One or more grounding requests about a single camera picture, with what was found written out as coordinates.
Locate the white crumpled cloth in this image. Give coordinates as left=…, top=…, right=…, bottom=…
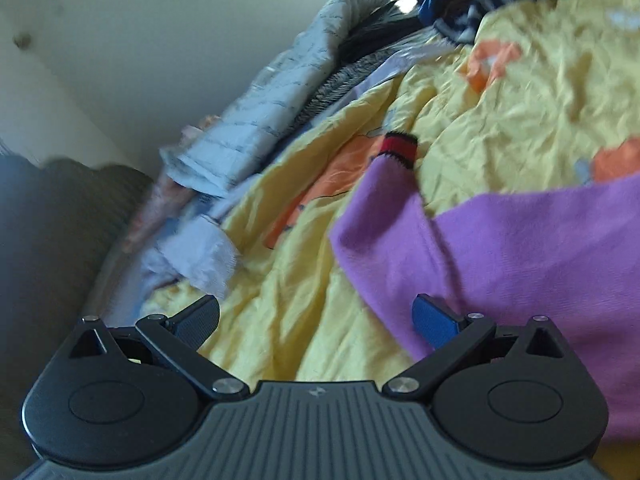
left=142, top=215, right=240, bottom=301

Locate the yellow printed blanket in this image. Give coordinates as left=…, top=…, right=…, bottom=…
left=145, top=0, right=640, bottom=386

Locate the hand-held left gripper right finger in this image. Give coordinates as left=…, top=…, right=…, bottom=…
left=381, top=294, right=568, bottom=403

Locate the grey knitted garment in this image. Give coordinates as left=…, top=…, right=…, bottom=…
left=295, top=47, right=406, bottom=128

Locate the pale grey quilted jacket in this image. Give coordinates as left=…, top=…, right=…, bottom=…
left=160, top=0, right=401, bottom=196

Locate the pink floral cloth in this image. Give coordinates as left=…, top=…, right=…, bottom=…
left=122, top=115, right=221, bottom=256

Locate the purple sweater with red trim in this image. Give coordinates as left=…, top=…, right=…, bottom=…
left=330, top=130, right=640, bottom=456

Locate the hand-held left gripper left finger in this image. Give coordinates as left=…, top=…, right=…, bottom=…
left=67, top=294, right=251, bottom=402

